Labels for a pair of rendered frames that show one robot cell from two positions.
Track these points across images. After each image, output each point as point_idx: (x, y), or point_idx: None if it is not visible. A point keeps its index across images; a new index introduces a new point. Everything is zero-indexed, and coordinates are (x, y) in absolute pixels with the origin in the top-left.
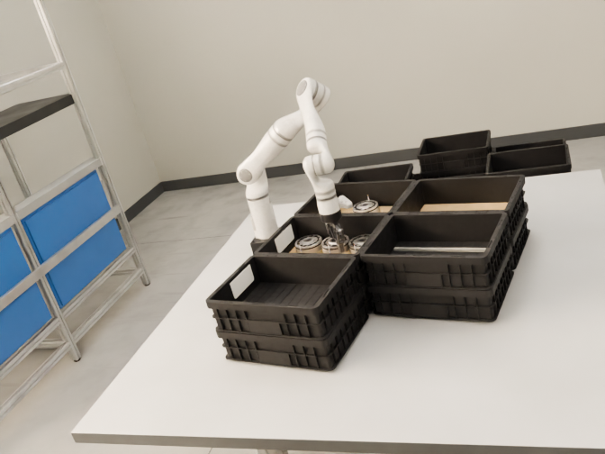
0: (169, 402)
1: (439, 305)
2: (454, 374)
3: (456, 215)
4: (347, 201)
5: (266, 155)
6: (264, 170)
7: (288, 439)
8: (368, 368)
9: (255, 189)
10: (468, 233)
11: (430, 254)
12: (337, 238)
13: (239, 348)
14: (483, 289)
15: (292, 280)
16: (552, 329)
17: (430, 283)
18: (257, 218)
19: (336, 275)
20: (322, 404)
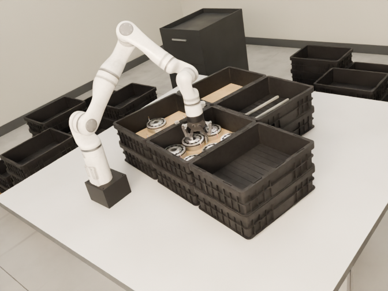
0: (282, 286)
1: (294, 131)
2: (351, 147)
3: (248, 88)
4: (200, 101)
5: (106, 99)
6: None
7: (377, 219)
8: (321, 174)
9: (92, 139)
10: (253, 97)
11: (253, 115)
12: (209, 129)
13: (261, 219)
14: (312, 107)
15: (219, 167)
16: (334, 115)
17: (291, 118)
18: (101, 164)
19: (248, 142)
20: (347, 198)
